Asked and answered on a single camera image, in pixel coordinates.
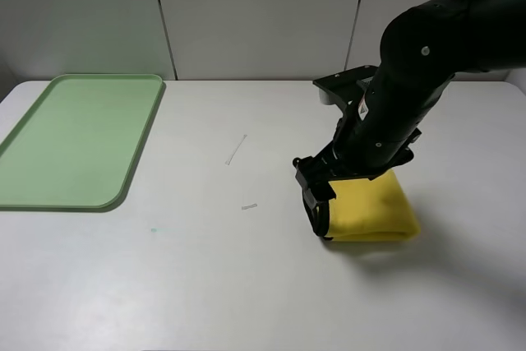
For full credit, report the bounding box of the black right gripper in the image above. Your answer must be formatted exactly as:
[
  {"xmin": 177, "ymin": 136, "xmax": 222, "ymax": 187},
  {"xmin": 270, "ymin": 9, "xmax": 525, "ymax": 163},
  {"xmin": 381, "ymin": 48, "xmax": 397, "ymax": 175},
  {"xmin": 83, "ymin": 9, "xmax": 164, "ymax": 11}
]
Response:
[{"xmin": 293, "ymin": 113, "xmax": 422, "ymax": 203}]

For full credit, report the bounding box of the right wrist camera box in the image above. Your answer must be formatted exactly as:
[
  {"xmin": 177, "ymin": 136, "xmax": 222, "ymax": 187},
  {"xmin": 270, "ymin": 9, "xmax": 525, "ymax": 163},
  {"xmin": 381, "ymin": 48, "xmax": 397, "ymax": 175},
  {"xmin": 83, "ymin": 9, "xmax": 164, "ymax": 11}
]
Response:
[{"xmin": 312, "ymin": 65, "xmax": 377, "ymax": 112}]

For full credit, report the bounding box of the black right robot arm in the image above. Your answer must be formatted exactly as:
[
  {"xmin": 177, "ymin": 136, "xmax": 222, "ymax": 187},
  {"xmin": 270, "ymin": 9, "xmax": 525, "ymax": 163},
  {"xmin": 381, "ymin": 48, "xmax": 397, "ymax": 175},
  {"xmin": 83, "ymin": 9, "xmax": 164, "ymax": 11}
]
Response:
[{"xmin": 293, "ymin": 0, "xmax": 525, "ymax": 208}]

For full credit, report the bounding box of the yellow towel with black trim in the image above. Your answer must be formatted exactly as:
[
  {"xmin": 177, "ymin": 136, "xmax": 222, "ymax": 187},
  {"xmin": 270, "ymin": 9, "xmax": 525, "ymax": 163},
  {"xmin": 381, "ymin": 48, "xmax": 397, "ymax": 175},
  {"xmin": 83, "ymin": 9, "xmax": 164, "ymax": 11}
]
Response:
[{"xmin": 304, "ymin": 170, "xmax": 420, "ymax": 242}]

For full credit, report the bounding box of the short clear tape strip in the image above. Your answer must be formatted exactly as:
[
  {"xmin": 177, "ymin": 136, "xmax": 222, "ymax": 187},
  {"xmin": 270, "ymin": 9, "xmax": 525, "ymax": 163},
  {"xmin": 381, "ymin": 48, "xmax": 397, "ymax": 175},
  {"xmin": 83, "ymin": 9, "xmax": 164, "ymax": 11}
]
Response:
[{"xmin": 241, "ymin": 203, "xmax": 258, "ymax": 210}]

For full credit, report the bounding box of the light green plastic tray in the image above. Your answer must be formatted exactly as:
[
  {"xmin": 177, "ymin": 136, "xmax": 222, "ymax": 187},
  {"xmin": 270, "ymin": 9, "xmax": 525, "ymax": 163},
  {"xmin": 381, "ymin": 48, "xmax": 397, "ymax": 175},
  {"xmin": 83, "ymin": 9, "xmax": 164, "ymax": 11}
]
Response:
[{"xmin": 1, "ymin": 74, "xmax": 164, "ymax": 212}]

